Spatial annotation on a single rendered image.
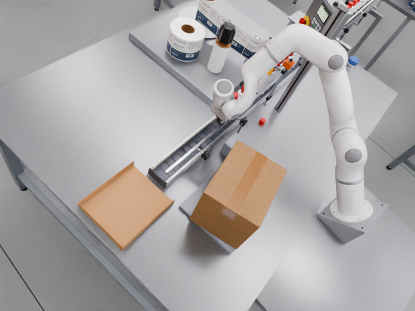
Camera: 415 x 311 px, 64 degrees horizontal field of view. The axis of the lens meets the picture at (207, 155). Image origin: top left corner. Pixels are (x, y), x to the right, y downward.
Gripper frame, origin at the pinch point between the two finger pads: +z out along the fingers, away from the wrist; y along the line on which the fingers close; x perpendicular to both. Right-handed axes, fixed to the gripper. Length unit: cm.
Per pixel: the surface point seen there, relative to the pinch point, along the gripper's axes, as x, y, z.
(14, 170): 92, 76, 37
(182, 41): -20.6, 45.2, 0.1
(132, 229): 66, -10, -12
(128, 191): 56, 4, -9
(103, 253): 90, 5, 44
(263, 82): -36.5, -0.6, 10.8
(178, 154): 28.3, 1.5, -3.5
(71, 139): 57, 41, -9
